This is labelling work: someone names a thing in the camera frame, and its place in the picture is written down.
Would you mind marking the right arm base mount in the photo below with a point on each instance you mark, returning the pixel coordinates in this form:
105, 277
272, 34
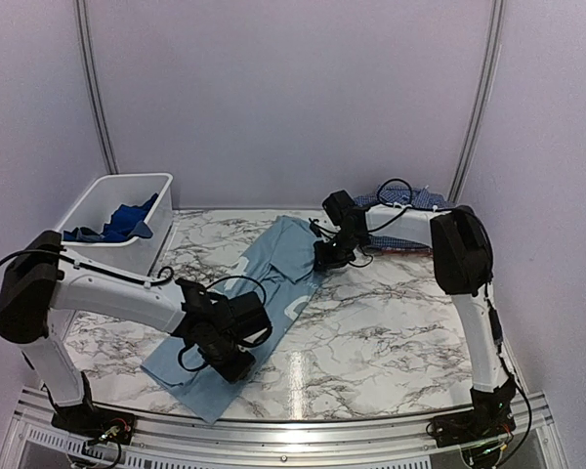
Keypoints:
491, 416

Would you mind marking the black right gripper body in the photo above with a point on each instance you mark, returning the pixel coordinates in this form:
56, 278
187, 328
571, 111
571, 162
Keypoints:
342, 252

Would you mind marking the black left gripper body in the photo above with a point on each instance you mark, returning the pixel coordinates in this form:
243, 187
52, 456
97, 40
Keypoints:
218, 356

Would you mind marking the white plastic laundry bin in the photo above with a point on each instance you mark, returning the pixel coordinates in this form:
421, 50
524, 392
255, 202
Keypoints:
95, 207

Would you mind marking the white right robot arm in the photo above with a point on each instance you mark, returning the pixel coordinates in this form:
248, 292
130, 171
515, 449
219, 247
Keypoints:
463, 267

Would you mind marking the blue checked shirt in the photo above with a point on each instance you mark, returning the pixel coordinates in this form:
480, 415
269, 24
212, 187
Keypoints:
400, 193

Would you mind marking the left wall aluminium post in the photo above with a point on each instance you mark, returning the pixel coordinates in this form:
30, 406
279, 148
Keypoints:
85, 37

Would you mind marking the aluminium front frame rail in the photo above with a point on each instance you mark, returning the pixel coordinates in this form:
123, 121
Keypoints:
179, 441

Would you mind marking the light blue garment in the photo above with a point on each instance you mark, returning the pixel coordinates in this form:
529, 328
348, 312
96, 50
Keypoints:
279, 265

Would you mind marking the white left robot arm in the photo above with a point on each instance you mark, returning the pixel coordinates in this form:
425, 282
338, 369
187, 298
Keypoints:
47, 277

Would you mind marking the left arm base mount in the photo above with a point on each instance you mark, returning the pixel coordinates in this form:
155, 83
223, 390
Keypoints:
92, 421

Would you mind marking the dark blue garment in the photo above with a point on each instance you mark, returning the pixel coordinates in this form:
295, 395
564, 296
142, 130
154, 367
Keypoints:
126, 222

